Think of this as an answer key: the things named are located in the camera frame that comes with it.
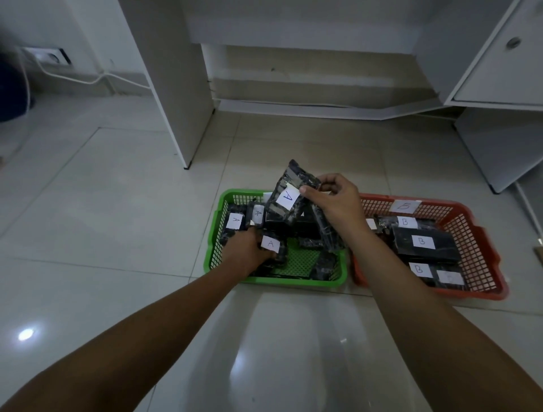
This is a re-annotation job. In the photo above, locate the person's right hand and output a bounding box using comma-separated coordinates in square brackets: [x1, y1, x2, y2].
[299, 173, 372, 246]

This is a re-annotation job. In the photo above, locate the person's left hand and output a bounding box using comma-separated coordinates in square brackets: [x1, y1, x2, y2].
[221, 227, 276, 278]

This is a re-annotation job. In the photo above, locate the black labelled parts packet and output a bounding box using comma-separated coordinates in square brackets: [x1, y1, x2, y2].
[378, 216, 438, 232]
[366, 217, 393, 245]
[434, 265, 470, 292]
[254, 233, 290, 274]
[407, 262, 438, 286]
[265, 160, 322, 226]

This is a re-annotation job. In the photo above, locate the person's right forearm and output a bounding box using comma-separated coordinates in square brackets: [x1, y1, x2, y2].
[346, 227, 543, 412]

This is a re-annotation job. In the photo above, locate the person's left forearm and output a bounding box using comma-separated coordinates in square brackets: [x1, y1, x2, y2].
[0, 260, 244, 412]

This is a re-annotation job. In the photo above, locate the green plastic basket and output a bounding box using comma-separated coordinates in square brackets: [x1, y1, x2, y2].
[203, 189, 349, 288]

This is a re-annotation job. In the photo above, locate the pile of black packets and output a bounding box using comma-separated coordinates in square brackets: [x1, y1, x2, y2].
[218, 201, 346, 282]

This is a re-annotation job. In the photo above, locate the white paper basket label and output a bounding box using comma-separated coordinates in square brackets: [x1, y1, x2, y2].
[389, 199, 422, 214]

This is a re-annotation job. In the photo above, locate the large black labelled packet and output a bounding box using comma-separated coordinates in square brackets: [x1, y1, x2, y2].
[391, 226, 461, 264]

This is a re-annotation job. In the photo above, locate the red plastic basket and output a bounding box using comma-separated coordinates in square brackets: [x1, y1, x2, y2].
[349, 194, 510, 301]

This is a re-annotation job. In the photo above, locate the white desk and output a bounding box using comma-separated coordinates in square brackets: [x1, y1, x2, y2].
[119, 0, 543, 194]

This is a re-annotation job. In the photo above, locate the white cabinet door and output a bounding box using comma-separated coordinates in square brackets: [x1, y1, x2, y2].
[445, 0, 543, 112]

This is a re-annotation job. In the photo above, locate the dark blue object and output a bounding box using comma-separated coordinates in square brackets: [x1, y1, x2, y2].
[0, 53, 35, 125]

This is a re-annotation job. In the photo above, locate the white cable trunking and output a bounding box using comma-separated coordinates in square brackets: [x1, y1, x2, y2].
[216, 98, 444, 121]

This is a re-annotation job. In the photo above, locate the thin white cable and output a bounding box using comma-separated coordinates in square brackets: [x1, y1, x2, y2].
[514, 182, 543, 239]

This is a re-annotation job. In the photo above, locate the white power cable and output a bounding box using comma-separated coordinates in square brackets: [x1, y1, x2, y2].
[33, 54, 152, 91]

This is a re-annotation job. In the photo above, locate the white wall socket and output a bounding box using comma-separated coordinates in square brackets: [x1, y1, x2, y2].
[21, 47, 72, 67]

